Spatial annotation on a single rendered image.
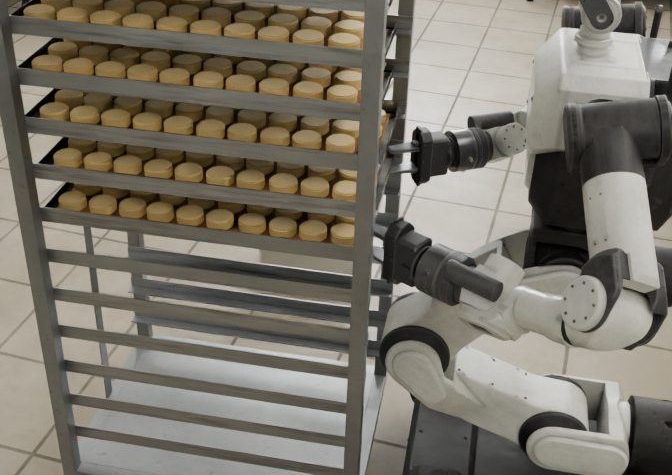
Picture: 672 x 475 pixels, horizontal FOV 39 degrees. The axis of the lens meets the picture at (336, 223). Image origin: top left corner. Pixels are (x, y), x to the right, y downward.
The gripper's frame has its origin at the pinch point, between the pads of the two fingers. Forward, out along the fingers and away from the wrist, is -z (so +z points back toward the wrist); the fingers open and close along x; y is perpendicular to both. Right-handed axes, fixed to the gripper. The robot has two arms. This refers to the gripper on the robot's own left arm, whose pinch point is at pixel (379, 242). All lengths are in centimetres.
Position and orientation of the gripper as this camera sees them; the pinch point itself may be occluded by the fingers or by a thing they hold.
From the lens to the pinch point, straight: 167.3
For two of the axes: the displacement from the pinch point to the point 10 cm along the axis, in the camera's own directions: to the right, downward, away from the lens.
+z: 7.6, 3.6, -5.4
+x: 0.3, -8.5, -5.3
